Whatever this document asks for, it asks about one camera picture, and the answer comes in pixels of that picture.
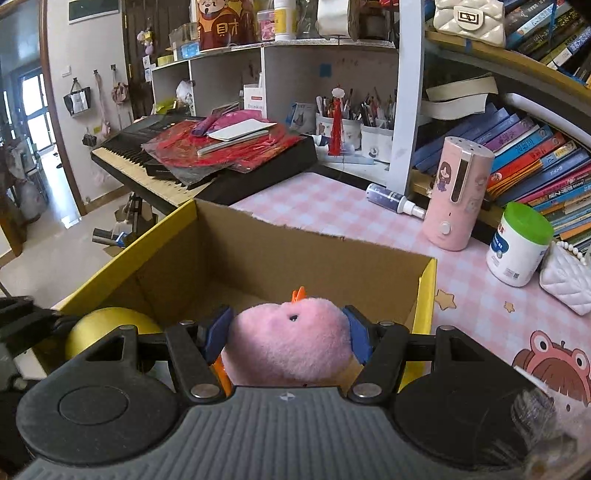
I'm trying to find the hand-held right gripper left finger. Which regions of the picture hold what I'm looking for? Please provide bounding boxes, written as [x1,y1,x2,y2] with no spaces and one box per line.
[68,305,236,405]

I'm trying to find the thick cream-edged books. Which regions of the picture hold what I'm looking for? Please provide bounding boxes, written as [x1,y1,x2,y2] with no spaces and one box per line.
[422,76,499,121]

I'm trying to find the dark spray bottle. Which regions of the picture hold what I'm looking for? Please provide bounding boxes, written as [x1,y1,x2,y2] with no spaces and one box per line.
[366,183,426,220]

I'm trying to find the white notebook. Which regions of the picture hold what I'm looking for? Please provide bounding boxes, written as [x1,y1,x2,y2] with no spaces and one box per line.
[206,119,278,141]

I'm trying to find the white quilted pouch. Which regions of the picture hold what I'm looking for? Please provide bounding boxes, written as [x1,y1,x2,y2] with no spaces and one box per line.
[539,240,591,317]

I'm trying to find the row of colourful books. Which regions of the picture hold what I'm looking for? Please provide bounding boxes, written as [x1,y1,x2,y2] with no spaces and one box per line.
[411,102,591,252]
[503,0,591,86]

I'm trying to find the red tassel ornament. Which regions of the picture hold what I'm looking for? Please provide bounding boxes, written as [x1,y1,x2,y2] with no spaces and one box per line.
[329,87,346,157]

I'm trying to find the keyboard stand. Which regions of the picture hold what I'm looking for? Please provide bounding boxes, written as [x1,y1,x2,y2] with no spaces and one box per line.
[92,194,158,250]

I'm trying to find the white jar green lid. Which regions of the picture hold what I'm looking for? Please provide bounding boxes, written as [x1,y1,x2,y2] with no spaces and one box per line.
[486,202,555,288]

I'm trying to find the cream quilted pearl handbag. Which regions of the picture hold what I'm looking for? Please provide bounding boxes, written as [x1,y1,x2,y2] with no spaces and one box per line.
[433,0,506,48]

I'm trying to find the white box red label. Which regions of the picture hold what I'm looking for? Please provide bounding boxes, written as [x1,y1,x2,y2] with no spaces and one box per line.
[243,84,267,121]

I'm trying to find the white pen holder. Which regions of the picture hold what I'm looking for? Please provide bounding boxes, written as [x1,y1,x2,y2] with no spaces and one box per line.
[315,113,363,151]
[360,122,395,163]

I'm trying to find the black electronic keyboard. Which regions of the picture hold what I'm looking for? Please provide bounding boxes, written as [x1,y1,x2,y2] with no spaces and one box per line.
[91,115,319,215]

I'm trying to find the fortune god paper figure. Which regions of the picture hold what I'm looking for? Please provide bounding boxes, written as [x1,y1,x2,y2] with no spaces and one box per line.
[196,0,257,51]

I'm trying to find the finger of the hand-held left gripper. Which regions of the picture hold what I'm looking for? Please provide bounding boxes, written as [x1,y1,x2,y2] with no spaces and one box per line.
[0,298,75,359]

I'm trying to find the yellow cardboard box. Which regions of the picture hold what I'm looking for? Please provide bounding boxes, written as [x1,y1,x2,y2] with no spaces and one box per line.
[34,198,438,393]

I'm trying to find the white bottle yellow label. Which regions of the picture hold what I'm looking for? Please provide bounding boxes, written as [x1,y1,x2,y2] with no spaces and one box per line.
[273,0,297,41]

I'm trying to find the wooden bookshelf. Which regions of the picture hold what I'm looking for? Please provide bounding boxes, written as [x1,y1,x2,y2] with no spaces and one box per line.
[388,0,591,245]

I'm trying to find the dark wooden door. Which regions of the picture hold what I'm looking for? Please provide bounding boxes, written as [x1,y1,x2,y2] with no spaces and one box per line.
[122,0,199,121]

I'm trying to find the large white tape roll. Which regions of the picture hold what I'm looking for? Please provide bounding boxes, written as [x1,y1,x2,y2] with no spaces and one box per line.
[316,0,365,40]

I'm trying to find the hanging tote bag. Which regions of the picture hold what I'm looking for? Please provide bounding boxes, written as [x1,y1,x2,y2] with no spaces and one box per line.
[63,78,92,117]

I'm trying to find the pink plush chick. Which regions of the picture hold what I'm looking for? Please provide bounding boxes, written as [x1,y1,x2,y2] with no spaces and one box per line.
[210,286,365,389]

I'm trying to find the white shelf unit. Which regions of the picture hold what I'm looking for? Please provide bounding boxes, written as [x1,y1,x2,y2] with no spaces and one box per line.
[151,39,400,185]

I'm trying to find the pink humidifier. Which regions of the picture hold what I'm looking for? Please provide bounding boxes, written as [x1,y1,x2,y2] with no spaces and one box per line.
[424,136,496,252]

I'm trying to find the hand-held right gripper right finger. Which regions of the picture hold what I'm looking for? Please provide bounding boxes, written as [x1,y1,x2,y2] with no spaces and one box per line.
[342,306,519,404]

